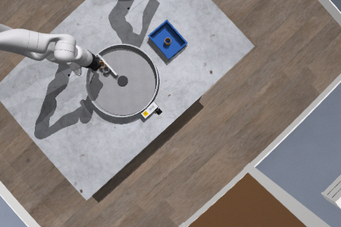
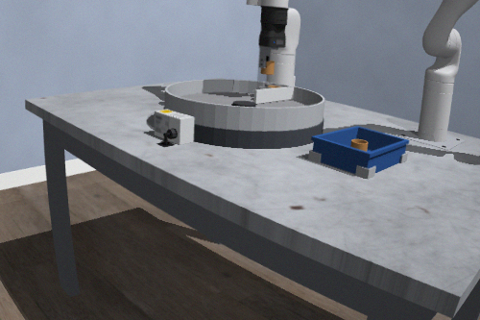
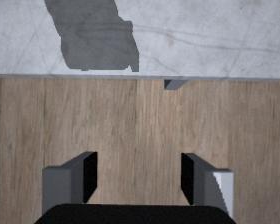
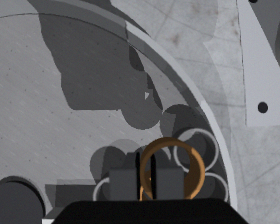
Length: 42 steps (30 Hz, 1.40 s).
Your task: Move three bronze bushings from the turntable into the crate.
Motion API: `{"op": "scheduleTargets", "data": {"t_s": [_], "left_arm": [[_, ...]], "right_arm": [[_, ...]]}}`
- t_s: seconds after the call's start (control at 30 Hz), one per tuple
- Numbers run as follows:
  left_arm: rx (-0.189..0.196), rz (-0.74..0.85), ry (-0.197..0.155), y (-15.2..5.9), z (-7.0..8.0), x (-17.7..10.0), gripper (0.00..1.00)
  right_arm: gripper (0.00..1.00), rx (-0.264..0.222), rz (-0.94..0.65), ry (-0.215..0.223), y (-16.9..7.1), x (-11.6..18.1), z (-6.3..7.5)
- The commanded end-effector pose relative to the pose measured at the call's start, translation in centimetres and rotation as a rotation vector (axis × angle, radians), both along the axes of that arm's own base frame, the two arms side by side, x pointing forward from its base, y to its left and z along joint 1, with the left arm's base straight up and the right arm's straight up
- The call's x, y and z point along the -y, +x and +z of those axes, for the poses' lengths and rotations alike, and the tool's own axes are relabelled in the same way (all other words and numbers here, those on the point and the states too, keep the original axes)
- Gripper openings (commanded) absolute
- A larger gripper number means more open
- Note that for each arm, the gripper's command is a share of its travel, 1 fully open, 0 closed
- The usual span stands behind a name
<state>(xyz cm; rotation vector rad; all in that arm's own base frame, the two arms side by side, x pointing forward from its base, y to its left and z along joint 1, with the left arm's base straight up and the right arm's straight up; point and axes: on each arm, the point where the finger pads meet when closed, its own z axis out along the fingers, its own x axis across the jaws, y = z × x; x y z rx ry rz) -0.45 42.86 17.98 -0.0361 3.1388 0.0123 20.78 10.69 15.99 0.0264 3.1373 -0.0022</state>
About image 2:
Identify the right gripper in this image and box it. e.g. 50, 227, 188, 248
246, 0, 289, 68

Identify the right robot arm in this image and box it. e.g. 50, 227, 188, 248
266, 8, 300, 86

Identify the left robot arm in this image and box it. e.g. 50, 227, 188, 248
418, 0, 478, 142

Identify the blue open-top crate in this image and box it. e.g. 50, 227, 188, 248
311, 126, 409, 174

